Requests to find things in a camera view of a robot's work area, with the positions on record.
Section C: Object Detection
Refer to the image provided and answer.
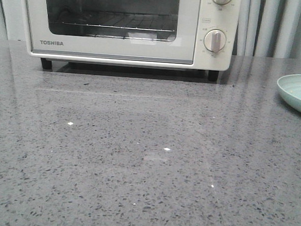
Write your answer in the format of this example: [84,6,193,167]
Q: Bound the oven glass door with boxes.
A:
[26,0,200,64]

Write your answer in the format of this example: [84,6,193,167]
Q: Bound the light green round plate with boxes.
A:
[277,74,301,112]

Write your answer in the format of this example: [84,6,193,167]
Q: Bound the metal wire oven rack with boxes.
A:
[56,10,178,42]

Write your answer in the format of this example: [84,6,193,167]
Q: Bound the lower beige oven knob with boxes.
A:
[204,29,226,53]

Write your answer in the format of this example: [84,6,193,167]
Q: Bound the white Toshiba toaster oven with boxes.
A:
[21,0,241,81]

